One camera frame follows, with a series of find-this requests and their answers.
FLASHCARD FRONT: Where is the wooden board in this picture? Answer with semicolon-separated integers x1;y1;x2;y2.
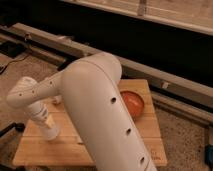
13;79;167;166

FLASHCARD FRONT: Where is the metal rail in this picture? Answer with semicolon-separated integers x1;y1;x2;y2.
0;23;213;125

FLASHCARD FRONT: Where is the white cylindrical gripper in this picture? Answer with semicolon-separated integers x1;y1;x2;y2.
25;101;54;128

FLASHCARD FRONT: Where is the orange bowl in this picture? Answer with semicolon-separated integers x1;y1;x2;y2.
121;91;145;119

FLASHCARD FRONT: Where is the black cable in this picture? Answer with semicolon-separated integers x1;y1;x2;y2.
0;54;31;75

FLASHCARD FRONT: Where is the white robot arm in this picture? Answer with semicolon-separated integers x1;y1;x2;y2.
7;52;157;171

